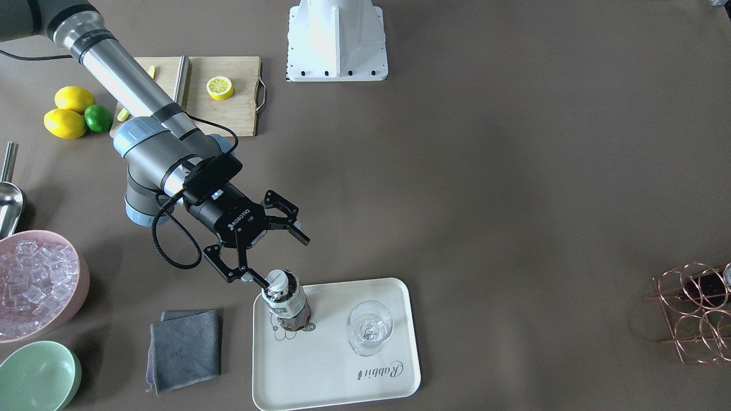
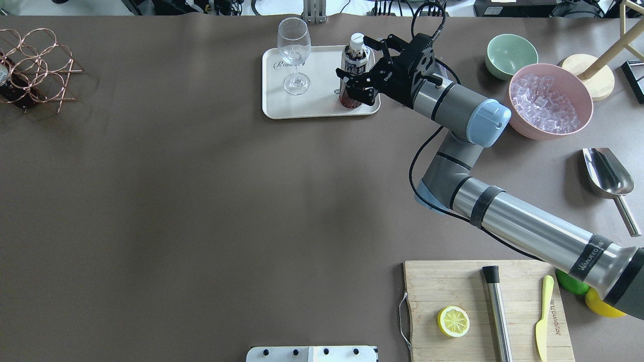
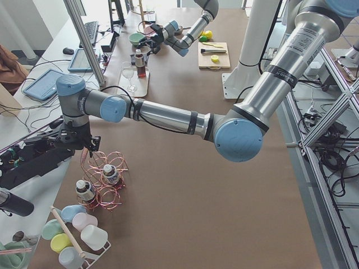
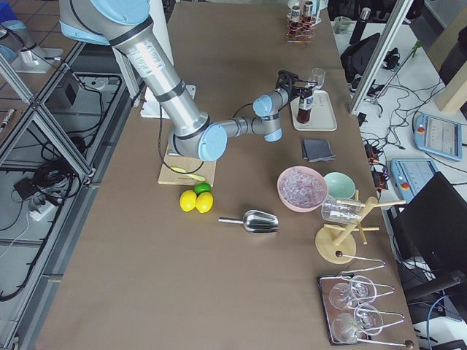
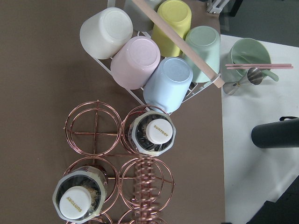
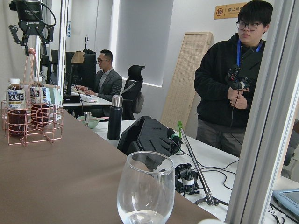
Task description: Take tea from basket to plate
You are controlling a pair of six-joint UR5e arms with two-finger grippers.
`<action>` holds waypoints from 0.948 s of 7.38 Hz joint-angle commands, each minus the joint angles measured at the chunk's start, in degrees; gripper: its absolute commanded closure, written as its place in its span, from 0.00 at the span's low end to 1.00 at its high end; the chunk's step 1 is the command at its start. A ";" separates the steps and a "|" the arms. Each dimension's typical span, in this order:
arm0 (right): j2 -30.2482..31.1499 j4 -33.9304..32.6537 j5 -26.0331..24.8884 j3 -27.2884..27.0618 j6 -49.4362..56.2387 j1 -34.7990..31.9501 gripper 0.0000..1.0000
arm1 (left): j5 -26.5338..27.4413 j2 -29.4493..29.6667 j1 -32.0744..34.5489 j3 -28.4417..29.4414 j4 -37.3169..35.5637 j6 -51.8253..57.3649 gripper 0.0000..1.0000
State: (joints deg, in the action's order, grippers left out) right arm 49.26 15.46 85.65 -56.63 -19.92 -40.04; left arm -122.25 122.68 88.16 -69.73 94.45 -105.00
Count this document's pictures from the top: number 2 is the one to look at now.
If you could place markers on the yellow plastic knife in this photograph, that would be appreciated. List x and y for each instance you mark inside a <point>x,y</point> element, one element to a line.
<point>540,328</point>

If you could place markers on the copper wire bottle basket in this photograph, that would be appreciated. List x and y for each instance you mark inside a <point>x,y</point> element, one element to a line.
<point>47,62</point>

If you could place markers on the bamboo cutting board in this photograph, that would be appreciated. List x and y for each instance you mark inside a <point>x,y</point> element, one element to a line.
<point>432,285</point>

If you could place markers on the green bowl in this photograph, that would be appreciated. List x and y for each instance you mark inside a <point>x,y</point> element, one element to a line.
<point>506,54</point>

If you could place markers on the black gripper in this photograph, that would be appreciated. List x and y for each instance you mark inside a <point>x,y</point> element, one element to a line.
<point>396,80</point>

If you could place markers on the green lime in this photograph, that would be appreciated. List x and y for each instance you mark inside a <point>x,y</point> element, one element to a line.
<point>571,284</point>

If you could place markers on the half lemon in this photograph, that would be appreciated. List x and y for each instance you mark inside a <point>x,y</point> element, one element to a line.
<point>453,321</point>

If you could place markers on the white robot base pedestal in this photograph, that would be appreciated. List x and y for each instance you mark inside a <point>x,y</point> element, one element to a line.
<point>314,353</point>

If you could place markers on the cream rabbit tray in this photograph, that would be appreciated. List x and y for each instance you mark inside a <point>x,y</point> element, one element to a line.
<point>322,98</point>

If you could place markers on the wooden stand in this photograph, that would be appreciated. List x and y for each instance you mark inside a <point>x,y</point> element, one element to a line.
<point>594,72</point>

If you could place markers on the metal ice scoop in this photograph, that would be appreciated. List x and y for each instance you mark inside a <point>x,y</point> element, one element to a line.
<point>610,179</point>

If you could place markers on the steel muddler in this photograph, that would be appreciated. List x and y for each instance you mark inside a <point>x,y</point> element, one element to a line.
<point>493,283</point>

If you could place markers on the tea bottle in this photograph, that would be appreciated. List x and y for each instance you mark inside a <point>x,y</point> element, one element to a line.
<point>16,89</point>
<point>355,61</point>

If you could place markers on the pink bowl with ice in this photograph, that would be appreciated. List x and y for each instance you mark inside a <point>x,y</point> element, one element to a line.
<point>548,102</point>

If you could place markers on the clear wine glass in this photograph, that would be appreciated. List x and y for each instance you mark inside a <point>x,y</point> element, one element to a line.
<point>294,44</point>

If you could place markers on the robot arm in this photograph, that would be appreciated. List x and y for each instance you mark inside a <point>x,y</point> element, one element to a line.
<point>452,186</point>

